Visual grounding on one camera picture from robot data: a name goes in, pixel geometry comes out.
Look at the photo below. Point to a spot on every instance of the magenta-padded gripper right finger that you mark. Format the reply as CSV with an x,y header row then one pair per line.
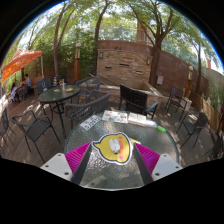
x,y
148,159

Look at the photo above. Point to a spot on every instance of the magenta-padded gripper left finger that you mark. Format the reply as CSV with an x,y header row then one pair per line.
x,y
75,159

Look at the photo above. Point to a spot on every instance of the white computer mouse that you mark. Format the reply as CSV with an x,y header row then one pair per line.
x,y
115,146

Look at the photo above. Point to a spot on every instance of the yellow duck mouse pad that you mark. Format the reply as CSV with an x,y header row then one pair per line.
x,y
103,150

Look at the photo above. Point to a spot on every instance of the yellow paper sheet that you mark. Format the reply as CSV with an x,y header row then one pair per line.
x,y
135,141

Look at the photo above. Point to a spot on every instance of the green box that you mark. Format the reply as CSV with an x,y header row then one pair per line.
x,y
161,129

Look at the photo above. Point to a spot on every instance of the small white book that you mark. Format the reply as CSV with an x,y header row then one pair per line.
x,y
151,123

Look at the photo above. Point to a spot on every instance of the printed picture sheet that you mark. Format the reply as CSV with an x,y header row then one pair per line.
x,y
115,116

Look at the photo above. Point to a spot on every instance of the black wooden slatted chair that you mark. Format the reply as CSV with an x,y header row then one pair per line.
x,y
133,98

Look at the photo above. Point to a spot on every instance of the dark round side table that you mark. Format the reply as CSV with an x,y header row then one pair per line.
x,y
58,95

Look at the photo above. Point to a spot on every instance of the dark wicker chair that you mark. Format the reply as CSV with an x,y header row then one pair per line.
x,y
88,83

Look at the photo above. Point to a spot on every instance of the blue chair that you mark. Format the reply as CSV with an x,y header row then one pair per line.
x,y
43,86

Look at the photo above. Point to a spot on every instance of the person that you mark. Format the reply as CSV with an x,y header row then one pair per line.
x,y
26,81
14,90

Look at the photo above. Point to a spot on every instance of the large forked tree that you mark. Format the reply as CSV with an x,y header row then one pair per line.
x,y
155,65

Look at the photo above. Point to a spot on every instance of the orange parasol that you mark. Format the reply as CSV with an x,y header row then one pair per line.
x,y
20,61

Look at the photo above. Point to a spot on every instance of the slender dark tree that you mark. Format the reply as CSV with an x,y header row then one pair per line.
x,y
96,40

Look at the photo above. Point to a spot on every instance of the grey wall box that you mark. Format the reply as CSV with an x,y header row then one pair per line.
x,y
160,80

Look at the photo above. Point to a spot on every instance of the orange lamp post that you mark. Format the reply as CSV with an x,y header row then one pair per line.
x,y
77,63
189,80

